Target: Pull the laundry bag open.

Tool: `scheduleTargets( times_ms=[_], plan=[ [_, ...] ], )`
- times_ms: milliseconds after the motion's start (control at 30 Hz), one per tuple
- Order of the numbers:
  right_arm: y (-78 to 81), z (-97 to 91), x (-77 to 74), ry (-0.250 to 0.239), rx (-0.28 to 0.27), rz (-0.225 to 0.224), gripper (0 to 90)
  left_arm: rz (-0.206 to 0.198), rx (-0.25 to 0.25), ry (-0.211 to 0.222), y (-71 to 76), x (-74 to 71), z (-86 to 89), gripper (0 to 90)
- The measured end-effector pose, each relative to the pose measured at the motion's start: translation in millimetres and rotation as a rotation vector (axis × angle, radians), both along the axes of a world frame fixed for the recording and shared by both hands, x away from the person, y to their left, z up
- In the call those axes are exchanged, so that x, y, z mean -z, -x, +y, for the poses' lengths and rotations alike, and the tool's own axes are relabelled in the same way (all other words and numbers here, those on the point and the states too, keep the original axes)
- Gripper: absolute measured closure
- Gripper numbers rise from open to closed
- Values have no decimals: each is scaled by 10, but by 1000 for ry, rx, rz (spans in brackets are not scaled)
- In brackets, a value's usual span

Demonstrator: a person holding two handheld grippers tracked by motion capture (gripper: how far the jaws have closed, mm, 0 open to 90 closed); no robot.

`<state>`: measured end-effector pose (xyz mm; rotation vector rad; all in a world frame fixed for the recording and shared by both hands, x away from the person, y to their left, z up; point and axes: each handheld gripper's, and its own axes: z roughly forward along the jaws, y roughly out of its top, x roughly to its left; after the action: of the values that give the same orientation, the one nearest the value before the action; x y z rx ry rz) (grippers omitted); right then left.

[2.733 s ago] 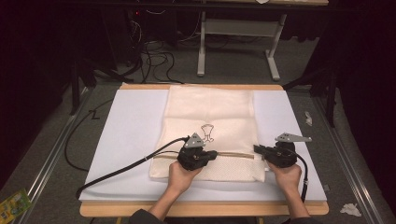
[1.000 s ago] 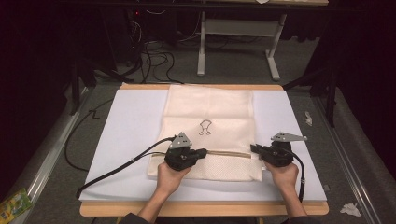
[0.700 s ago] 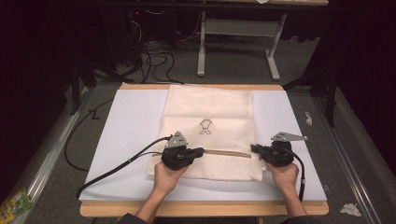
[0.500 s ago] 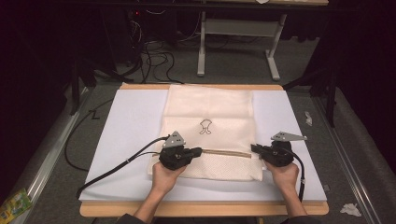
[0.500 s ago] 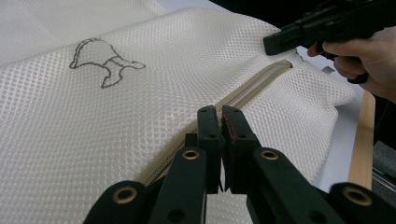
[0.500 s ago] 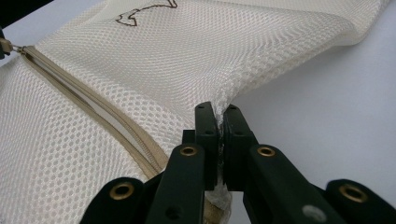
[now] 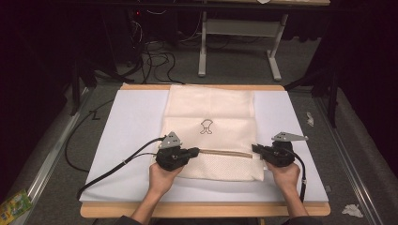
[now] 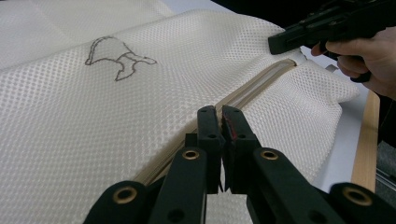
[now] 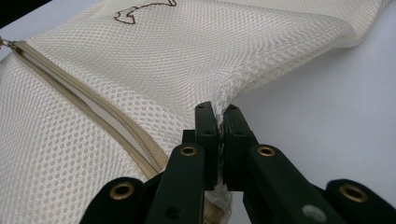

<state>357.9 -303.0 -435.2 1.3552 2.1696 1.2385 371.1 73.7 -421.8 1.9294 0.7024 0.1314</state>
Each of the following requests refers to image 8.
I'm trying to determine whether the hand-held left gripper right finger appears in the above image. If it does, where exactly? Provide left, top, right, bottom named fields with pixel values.
left=220, top=105, right=262, bottom=195

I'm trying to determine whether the metal floor rail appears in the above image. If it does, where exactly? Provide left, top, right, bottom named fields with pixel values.
left=375, top=166, right=396, bottom=189

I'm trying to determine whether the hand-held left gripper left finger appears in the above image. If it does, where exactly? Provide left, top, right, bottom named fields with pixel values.
left=185, top=105, right=226, bottom=195

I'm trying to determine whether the cream mesh laundry bag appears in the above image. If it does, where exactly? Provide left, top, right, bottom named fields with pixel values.
left=0, top=0, right=361, bottom=224

